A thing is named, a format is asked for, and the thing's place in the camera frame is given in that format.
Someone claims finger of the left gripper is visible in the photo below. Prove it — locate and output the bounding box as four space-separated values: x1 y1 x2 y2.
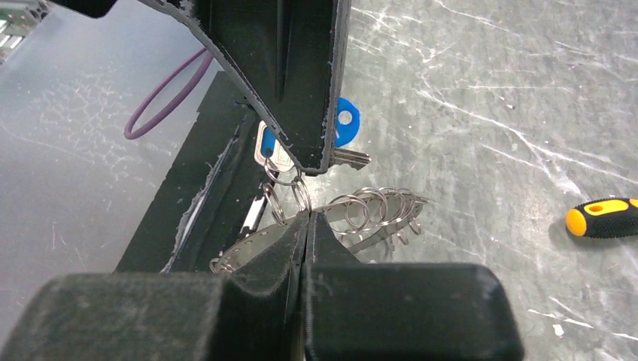
149 0 351 175

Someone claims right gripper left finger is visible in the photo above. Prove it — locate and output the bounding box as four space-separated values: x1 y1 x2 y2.
1 211 309 360

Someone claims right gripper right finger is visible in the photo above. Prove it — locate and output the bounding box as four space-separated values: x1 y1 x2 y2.
302 234 524 360

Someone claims numbered metal ring disc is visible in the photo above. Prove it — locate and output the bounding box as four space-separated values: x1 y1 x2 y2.
209 211 411 274

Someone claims blue key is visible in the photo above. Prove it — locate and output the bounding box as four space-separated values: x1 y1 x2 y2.
254 121 294 172
330 98 372 171

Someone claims bunch of steel keyrings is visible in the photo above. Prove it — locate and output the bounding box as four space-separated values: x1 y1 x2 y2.
263 158 428 247

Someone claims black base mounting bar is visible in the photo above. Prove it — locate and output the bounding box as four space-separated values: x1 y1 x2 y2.
115 71 266 273

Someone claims yellow black screwdriver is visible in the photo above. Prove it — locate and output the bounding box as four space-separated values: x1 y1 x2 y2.
565 198 637 238

